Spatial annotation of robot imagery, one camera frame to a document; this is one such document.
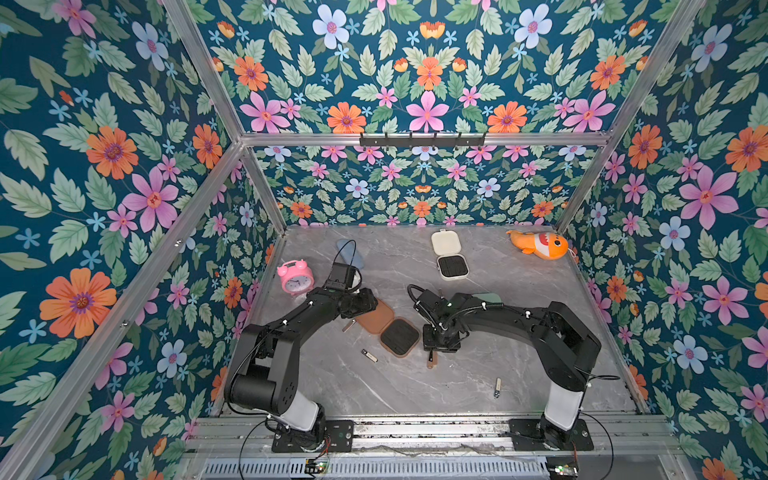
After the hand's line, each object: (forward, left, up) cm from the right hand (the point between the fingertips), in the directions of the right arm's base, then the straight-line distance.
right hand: (433, 343), depth 88 cm
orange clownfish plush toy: (+35, -41, +6) cm, 54 cm away
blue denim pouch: (+35, +31, +1) cm, 46 cm away
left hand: (+11, +18, +5) cm, 22 cm away
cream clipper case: (+31, -7, 0) cm, 32 cm away
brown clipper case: (+3, +11, -2) cm, 11 cm away
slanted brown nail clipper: (+6, +27, -1) cm, 27 cm away
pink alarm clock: (+19, +45, +6) cm, 49 cm away
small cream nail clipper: (-4, +19, -1) cm, 19 cm away
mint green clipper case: (+17, -19, -1) cm, 26 cm away
